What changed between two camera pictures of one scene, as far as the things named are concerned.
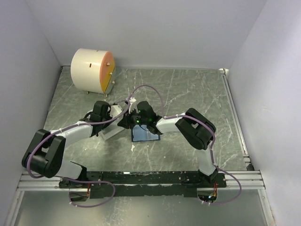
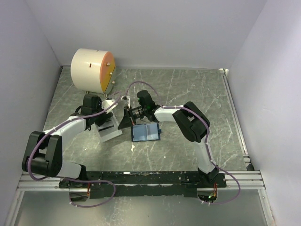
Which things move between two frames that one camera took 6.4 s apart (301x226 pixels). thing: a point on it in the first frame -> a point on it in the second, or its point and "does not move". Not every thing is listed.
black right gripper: (125, 123) -> (126, 121)
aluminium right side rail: (231, 97) does not move
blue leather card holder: (141, 133) does not move
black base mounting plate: (147, 184) does not move
